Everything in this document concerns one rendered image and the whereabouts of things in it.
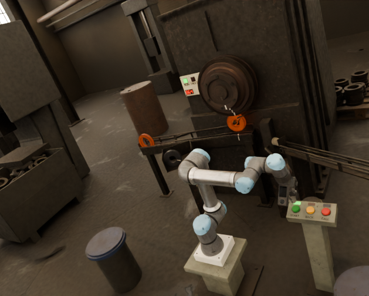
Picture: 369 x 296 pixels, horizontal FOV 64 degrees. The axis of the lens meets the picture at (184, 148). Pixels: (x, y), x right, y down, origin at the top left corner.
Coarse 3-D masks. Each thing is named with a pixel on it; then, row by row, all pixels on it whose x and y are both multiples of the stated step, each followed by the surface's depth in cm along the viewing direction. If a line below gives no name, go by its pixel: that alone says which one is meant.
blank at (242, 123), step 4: (232, 116) 235; (236, 116) 233; (228, 120) 239; (232, 120) 239; (240, 120) 234; (244, 120) 233; (228, 124) 241; (232, 124) 240; (240, 124) 235; (244, 124) 234; (232, 128) 241; (236, 128) 239; (240, 128) 238
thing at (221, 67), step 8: (216, 64) 215; (224, 64) 212; (208, 72) 221; (216, 72) 217; (224, 72) 214; (232, 72) 210; (240, 72) 209; (240, 80) 211; (240, 88) 214; (248, 88) 212; (240, 96) 217; (248, 96) 216; (208, 104) 238; (240, 104) 221; (224, 112) 234
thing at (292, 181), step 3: (291, 177) 149; (294, 177) 149; (291, 180) 148; (294, 180) 148; (279, 183) 143; (285, 183) 142; (288, 183) 142; (291, 183) 147; (294, 183) 148; (291, 186) 146; (294, 186) 151; (291, 189) 145; (294, 189) 147; (291, 192) 146; (291, 195) 149
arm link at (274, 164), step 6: (270, 156) 137; (276, 156) 135; (270, 162) 135; (276, 162) 133; (282, 162) 134; (270, 168) 136; (276, 168) 134; (282, 168) 135; (276, 174) 138; (282, 174) 137
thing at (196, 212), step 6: (180, 144) 264; (186, 144) 264; (162, 150) 262; (180, 150) 266; (186, 150) 266; (192, 150) 255; (162, 156) 251; (186, 156) 263; (168, 168) 258; (174, 168) 253; (192, 186) 267; (192, 192) 269; (198, 192) 270; (198, 198) 272; (198, 204) 275; (198, 210) 287; (198, 216) 279
